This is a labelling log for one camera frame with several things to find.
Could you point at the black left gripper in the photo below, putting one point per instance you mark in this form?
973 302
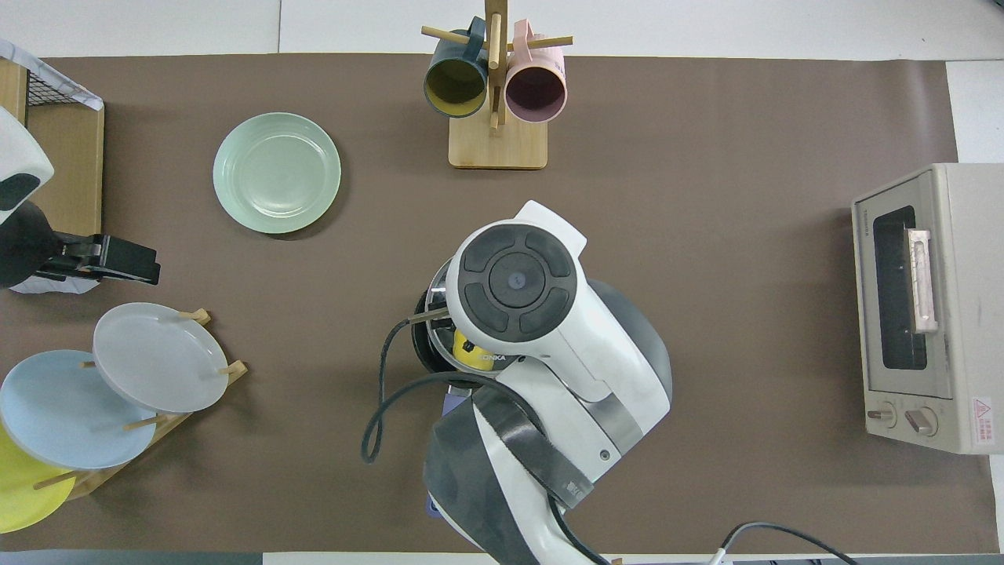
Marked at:
27 247

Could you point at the glass lid with blue knob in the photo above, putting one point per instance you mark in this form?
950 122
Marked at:
441 353

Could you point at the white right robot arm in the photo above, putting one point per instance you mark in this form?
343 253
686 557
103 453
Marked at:
549 377

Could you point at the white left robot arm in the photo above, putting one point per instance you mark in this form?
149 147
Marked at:
20 157

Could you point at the grey plate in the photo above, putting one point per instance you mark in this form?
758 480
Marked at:
157 357

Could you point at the light blue plate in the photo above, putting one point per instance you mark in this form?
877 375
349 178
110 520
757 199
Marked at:
63 412

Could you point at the wooden plate rack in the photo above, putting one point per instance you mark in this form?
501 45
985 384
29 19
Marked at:
169 420

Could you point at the green plate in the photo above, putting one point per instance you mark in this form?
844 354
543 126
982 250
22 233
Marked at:
276 173

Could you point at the yellow plate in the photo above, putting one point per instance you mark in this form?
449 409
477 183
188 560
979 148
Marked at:
23 490

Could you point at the white paper sheet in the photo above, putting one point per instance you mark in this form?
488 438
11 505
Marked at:
70 286

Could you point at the wooden two-tier shelf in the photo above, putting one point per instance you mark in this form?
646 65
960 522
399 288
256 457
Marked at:
70 173

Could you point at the dark blue saucepan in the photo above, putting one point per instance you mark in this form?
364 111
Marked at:
422 345

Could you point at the dark teal mug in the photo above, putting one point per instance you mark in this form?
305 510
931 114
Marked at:
455 82

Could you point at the wooden mug rack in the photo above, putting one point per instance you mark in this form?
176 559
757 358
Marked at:
498 145

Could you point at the pink mug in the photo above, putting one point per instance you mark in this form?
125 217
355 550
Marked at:
536 90

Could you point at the brown table mat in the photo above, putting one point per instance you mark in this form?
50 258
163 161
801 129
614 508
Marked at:
706 314

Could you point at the beige toaster oven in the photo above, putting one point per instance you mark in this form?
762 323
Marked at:
965 314

